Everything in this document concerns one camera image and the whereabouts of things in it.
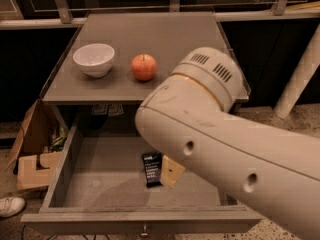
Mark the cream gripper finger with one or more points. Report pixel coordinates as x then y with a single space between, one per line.
171 171

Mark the dark blue rxbar wrapper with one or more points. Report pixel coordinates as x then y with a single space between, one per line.
152 162

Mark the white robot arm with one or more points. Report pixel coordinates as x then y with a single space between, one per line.
273 171

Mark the metal drawer knob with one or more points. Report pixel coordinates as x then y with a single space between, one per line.
144 233

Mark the grey open top drawer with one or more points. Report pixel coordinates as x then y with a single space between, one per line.
99 187

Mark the grey cabinet counter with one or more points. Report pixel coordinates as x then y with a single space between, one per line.
167 37

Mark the red apple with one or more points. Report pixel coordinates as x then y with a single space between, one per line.
144 67

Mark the green snack bag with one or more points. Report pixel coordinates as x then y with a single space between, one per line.
57 139

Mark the white ceramic bowl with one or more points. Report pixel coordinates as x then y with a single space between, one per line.
95 60

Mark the brown cardboard box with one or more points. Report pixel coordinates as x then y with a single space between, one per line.
34 164

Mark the white sneaker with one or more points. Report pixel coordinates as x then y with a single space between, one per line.
11 206

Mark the metal window railing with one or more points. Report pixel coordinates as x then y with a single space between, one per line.
32 12

